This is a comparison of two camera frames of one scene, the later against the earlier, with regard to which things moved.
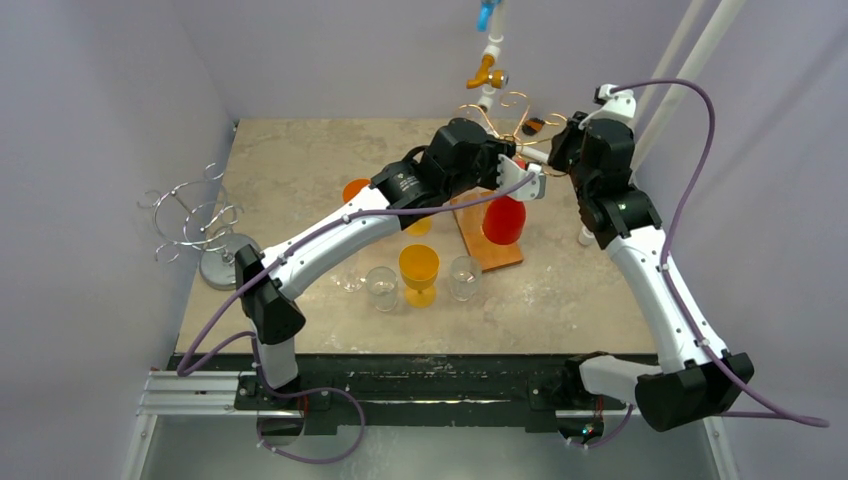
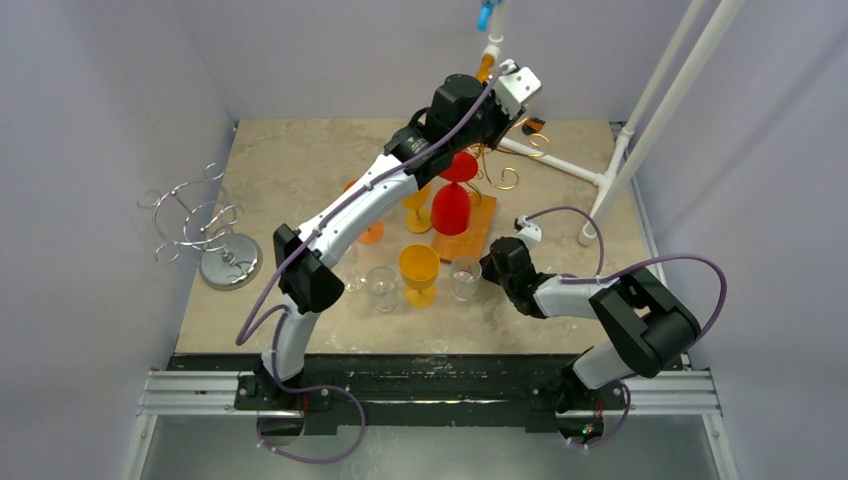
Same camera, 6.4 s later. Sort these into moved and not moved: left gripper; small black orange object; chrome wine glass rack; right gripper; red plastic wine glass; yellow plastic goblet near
Moved: right gripper; red plastic wine glass; left gripper
Not moved: small black orange object; yellow plastic goblet near; chrome wine glass rack
